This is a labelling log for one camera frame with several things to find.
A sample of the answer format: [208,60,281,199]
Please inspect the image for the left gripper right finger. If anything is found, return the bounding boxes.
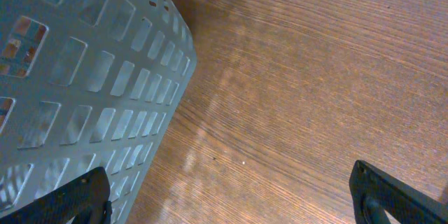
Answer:
[349,160,447,223]

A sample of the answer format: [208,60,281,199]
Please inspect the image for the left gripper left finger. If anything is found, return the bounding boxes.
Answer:
[1,167,112,224]

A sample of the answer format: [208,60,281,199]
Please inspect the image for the grey plastic mesh basket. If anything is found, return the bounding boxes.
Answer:
[1,0,197,223]

